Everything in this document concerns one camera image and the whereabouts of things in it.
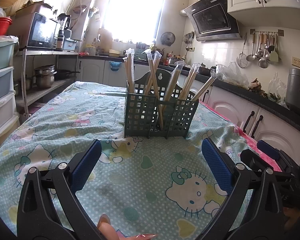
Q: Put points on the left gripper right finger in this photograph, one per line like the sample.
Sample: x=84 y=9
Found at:
x=253 y=206

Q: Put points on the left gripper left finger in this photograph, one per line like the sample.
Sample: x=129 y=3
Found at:
x=37 y=217

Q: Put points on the dark green utensil basket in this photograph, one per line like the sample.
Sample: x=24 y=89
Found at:
x=149 y=116

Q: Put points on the person right hand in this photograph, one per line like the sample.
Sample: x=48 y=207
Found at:
x=292 y=215

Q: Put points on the person left hand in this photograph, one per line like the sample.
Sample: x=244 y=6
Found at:
x=109 y=232

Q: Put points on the pink towel blanket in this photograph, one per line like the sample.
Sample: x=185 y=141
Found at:
x=242 y=132

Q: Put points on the grey rice cooker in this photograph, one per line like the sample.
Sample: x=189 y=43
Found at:
x=293 y=90

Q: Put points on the hello kitty tablecloth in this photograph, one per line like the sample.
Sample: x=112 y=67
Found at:
x=145 y=185

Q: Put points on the plastic bag of food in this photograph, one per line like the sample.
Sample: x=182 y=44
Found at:
x=231 y=74

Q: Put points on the green hanging spatula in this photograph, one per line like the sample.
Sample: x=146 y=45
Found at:
x=274 y=56

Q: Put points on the hanging steel ladle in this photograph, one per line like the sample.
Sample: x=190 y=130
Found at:
x=251 y=57

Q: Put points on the hanging strainer ladle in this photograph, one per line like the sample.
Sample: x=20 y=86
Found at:
x=242 y=58

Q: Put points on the stainless steel pot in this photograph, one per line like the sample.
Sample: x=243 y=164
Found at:
x=45 y=76

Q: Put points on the metal shelf rack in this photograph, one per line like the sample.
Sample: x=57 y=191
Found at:
x=29 y=96

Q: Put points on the blue hanging basket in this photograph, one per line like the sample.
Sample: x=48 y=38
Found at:
x=114 y=66

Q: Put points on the black range hood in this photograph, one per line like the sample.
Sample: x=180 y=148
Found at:
x=211 y=21

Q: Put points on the white upper cabinet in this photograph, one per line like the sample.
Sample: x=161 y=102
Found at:
x=270 y=13

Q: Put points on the black microwave oven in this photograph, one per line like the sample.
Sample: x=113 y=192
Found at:
x=33 y=31

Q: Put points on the black blender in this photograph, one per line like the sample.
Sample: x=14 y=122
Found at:
x=64 y=21

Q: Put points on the wall fan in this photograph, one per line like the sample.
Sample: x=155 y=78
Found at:
x=167 y=38

